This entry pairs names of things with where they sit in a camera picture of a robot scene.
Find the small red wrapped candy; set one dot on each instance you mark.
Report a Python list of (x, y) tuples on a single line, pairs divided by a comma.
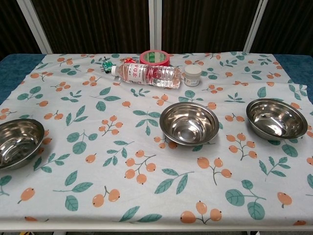
[(128, 60)]

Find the stainless steel bowl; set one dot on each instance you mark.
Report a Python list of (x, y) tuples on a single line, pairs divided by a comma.
[(17, 144), (276, 120), (189, 124)]

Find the white metal frame post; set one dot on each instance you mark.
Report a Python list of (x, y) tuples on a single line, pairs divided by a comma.
[(35, 27), (155, 24), (255, 24)]

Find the clear plastic water bottle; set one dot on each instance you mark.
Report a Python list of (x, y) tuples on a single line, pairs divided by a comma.
[(151, 73)]

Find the small white jar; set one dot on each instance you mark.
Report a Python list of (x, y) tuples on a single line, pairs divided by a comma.
[(193, 76)]

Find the floral fruit print tablecloth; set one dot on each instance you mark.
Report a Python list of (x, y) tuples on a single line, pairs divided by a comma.
[(137, 186)]

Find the small green plug adapter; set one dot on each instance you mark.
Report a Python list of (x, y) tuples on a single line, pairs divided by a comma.
[(106, 66)]

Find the red tape roll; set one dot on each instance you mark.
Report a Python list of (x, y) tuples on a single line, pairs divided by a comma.
[(146, 60)]

